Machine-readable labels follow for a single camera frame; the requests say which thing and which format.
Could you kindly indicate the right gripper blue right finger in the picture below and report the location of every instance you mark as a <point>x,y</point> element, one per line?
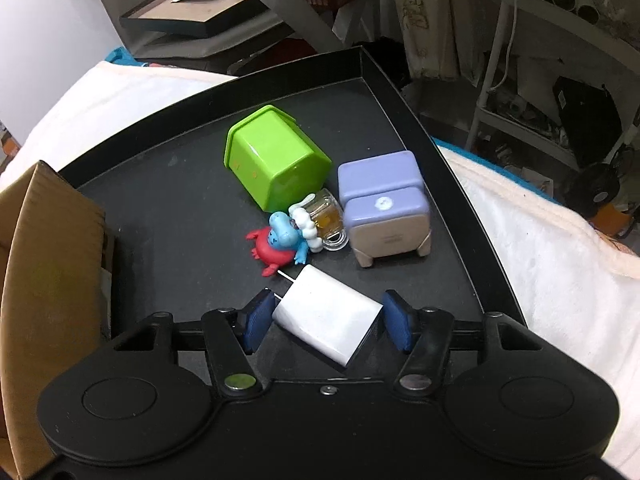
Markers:
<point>401,321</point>

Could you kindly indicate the grey chair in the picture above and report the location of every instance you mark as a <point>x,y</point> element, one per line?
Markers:
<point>214,54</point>

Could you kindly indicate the grey curved desk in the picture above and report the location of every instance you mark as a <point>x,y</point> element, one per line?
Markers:
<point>280,0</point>

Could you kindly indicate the purple toy armchair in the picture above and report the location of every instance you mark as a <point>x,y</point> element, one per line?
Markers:
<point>386,209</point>

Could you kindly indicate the white charger plug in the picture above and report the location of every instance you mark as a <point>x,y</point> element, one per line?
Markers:
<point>326,314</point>

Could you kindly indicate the red blue crab figurine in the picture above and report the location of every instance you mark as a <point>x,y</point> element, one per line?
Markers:
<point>279,244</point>

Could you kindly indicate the miniature beer mug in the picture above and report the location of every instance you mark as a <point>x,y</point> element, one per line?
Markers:
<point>319,217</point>

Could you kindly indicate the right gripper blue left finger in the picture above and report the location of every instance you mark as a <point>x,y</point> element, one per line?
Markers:
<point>254,320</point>

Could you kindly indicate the black picture frame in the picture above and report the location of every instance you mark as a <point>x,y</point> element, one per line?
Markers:
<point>192,18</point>

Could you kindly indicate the brown cardboard box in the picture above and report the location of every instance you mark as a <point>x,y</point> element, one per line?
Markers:
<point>52,241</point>

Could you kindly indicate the green toy house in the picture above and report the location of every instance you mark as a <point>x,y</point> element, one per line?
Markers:
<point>274,160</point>

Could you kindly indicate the black shallow tray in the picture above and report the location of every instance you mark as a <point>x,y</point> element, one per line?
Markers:
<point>180,217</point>

